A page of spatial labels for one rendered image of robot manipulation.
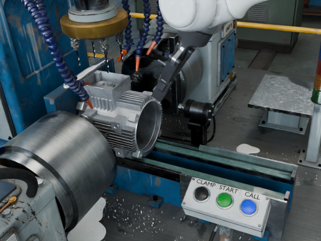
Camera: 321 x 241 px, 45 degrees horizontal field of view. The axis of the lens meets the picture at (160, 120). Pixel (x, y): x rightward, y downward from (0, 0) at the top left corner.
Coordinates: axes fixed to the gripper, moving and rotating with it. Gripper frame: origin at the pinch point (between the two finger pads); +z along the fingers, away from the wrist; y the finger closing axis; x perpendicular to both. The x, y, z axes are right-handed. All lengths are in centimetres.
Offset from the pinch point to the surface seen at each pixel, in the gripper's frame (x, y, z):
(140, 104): -3.5, -3.2, 11.6
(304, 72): 65, -281, 100
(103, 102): -12.9, -1.0, 16.9
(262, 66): 29, -274, 116
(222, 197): 25.4, 20.3, -2.0
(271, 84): 26, -64, 16
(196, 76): 2.2, -37.4, 15.4
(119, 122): -5.0, 3.3, 15.5
